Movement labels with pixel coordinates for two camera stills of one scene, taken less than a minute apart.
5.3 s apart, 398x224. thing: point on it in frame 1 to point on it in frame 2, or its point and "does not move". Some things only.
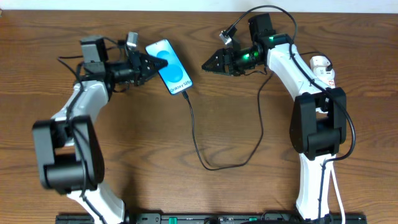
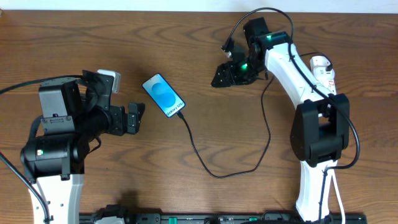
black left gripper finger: [146, 76] to [135, 112]
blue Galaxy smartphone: [173, 75] to [160, 92]
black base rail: [214, 218] does not move
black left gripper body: [137, 68] to [117, 119]
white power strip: [326, 78] does not move
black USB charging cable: [261, 118] to [265, 79]
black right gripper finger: [216, 62] to [222, 77]
